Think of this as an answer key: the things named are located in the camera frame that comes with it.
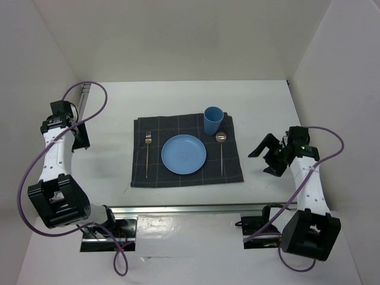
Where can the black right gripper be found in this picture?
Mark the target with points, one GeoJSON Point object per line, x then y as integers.
{"type": "Point", "coordinates": [270, 141]}

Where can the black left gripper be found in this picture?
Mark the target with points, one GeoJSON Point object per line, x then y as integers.
{"type": "Point", "coordinates": [84, 141]}

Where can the silver metal spoon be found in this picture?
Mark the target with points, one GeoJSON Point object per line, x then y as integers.
{"type": "Point", "coordinates": [221, 138]}

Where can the dark grey checked cloth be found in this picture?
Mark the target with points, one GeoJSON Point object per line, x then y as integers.
{"type": "Point", "coordinates": [163, 128]}

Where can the blue plastic cup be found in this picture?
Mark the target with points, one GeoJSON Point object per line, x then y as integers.
{"type": "Point", "coordinates": [213, 117]}

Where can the silver metal fork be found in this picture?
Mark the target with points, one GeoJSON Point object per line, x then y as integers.
{"type": "Point", "coordinates": [148, 140]}

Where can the blue plastic plate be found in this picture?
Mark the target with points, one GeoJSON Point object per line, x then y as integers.
{"type": "Point", "coordinates": [183, 154]}

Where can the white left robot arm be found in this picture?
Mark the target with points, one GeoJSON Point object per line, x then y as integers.
{"type": "Point", "coordinates": [57, 197]}

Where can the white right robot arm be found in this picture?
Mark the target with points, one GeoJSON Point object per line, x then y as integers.
{"type": "Point", "coordinates": [312, 231]}

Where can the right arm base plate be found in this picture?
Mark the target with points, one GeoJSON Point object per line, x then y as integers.
{"type": "Point", "coordinates": [270, 238]}

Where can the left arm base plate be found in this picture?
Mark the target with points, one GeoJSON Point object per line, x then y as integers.
{"type": "Point", "coordinates": [96, 239]}

